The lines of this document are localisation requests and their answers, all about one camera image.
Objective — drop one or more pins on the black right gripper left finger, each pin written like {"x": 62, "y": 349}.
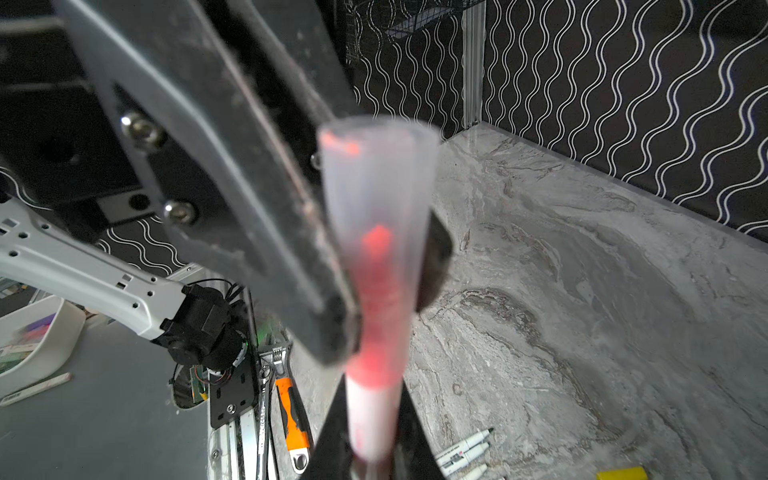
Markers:
{"x": 333, "y": 456}

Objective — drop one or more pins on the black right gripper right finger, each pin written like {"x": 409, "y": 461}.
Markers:
{"x": 413, "y": 458}

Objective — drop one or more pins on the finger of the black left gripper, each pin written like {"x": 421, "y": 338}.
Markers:
{"x": 437, "y": 259}
{"x": 240, "y": 89}

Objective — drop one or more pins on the pink white pen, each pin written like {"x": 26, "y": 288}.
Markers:
{"x": 374, "y": 375}

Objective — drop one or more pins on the translucent pink pen cap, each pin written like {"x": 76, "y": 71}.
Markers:
{"x": 380, "y": 170}

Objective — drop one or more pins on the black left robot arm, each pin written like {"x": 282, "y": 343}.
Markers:
{"x": 76, "y": 181}

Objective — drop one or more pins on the green tipped white pen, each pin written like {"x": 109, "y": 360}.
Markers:
{"x": 461, "y": 447}

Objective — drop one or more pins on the yellow pen cap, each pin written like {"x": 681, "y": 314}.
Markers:
{"x": 631, "y": 473}

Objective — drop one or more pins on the steel combination spanner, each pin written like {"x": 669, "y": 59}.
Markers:
{"x": 263, "y": 422}

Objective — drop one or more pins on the orange handled adjustable wrench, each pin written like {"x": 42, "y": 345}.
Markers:
{"x": 296, "y": 427}

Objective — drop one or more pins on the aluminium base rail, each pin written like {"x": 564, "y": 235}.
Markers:
{"x": 232, "y": 440}

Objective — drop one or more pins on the black wire mesh basket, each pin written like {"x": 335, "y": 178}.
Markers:
{"x": 399, "y": 19}

